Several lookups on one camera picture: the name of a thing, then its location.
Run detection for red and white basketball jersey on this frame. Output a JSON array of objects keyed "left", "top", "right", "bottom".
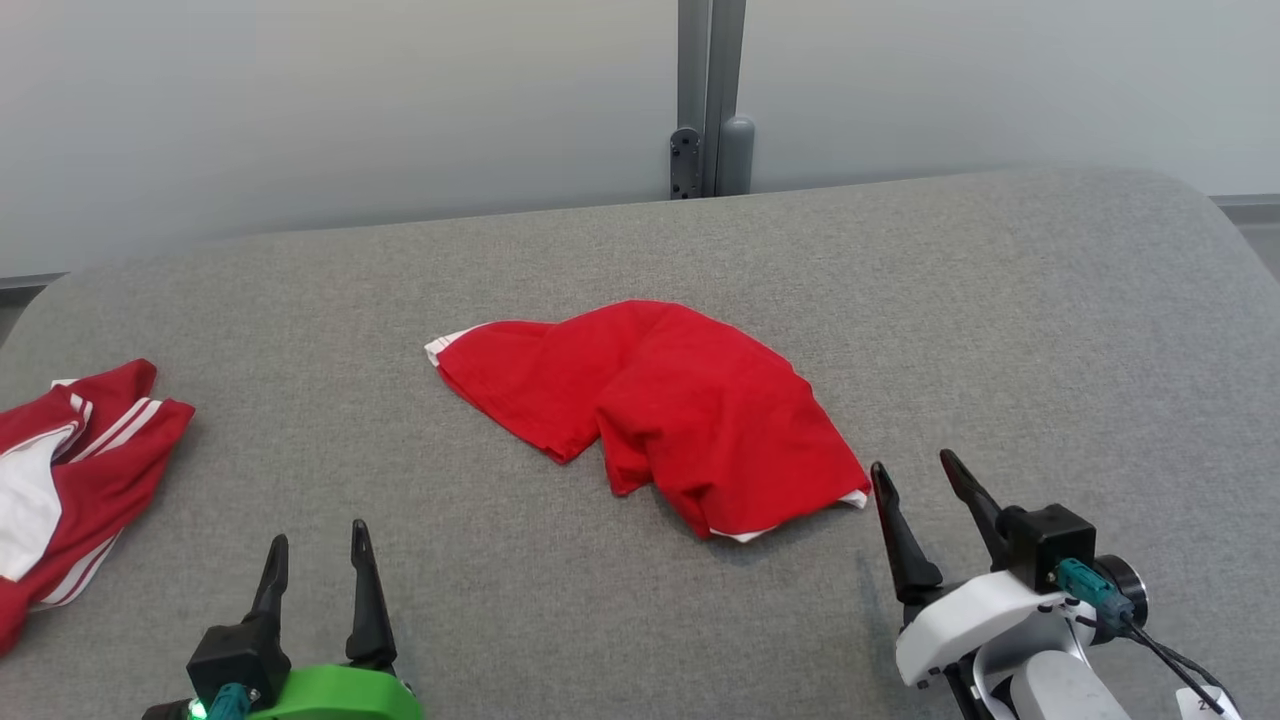
[{"left": 0, "top": 359, "right": 196, "bottom": 656}]

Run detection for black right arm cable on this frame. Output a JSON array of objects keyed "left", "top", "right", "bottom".
[{"left": 1057, "top": 560, "right": 1233, "bottom": 717}]

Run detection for small white paper tag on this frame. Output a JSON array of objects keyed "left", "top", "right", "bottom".
[{"left": 1175, "top": 685, "right": 1243, "bottom": 720}]

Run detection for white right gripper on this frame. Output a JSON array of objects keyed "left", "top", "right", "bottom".
[{"left": 870, "top": 449, "right": 1101, "bottom": 691}]

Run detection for grey metal post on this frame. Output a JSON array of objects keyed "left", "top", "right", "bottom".
[{"left": 669, "top": 0, "right": 756, "bottom": 201}]

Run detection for red shorts with white trim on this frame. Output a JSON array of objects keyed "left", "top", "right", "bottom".
[{"left": 424, "top": 299, "right": 872, "bottom": 544}]

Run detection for grey fabric sofa cushion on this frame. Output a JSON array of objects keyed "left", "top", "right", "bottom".
[{"left": 0, "top": 165, "right": 1280, "bottom": 720}]

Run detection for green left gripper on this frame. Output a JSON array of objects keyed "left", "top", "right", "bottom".
[{"left": 245, "top": 519, "right": 425, "bottom": 720}]

